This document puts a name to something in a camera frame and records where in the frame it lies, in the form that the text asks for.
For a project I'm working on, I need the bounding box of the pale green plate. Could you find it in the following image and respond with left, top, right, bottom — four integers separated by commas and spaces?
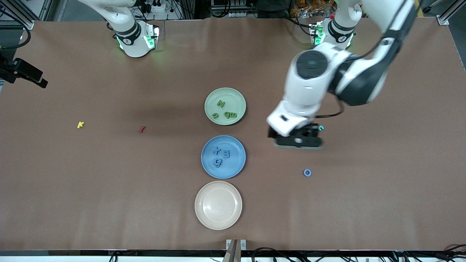
204, 87, 247, 126

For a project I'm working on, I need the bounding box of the blue plate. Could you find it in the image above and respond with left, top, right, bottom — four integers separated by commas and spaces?
201, 135, 247, 179

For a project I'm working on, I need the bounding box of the beige plate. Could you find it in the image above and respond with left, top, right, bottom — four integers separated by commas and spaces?
194, 181, 243, 230

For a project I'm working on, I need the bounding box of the orange snack bag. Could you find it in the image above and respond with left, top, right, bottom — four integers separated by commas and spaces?
296, 0, 336, 19

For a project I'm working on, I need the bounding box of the white power strip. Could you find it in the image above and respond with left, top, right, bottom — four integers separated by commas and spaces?
140, 0, 166, 13
227, 10, 265, 19

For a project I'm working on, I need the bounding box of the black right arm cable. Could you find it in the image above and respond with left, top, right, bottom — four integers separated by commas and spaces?
0, 5, 32, 51

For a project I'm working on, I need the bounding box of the aluminium frame post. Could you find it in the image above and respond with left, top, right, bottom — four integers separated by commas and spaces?
0, 0, 55, 30
436, 0, 466, 26

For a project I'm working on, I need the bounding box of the black floor cable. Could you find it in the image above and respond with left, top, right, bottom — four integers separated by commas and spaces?
250, 247, 364, 262
391, 244, 466, 262

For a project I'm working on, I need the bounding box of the grey metal table bracket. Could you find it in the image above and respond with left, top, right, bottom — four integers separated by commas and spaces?
223, 239, 247, 262

